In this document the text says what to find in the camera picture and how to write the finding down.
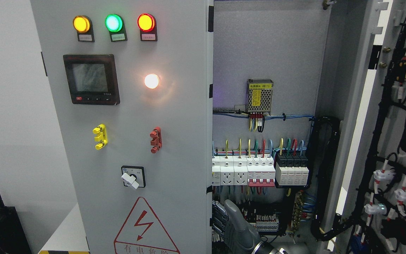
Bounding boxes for white rotary selector switch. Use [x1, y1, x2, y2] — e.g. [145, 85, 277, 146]
[121, 165, 146, 189]

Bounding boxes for metal mesh power supply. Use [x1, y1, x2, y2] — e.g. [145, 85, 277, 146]
[246, 79, 273, 113]

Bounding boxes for green indicator light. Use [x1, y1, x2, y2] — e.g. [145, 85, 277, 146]
[105, 13, 123, 33]

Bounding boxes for red indicator light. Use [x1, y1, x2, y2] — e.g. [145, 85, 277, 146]
[137, 13, 156, 32]

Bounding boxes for yellow indicator light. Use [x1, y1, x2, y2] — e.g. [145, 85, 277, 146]
[73, 16, 91, 33]

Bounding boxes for grey cabinet door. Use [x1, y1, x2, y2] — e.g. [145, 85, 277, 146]
[311, 0, 406, 254]
[31, 0, 214, 254]

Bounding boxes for white socket modules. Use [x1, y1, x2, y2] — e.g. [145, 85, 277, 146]
[212, 156, 248, 186]

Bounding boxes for black box at left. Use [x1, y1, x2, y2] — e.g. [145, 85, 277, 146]
[0, 194, 32, 254]

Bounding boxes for black digital power meter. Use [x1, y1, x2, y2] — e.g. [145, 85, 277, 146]
[63, 54, 120, 105]

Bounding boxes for red electric hazard sticker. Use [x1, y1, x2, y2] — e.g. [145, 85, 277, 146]
[114, 197, 180, 254]

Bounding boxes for white glowing indicator light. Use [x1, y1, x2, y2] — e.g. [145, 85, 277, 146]
[144, 73, 160, 89]

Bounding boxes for red-handled white circuit breaker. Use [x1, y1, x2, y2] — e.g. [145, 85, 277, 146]
[247, 157, 275, 187]

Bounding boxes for black wire loom right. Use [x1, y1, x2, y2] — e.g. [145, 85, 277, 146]
[309, 116, 355, 242]

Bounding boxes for black white surge protector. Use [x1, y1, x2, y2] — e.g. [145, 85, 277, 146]
[275, 153, 310, 188]

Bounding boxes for relay terminal row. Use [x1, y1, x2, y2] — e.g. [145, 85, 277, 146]
[240, 204, 280, 234]

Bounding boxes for dark grey robot hand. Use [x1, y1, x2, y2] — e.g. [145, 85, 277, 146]
[212, 200, 262, 254]

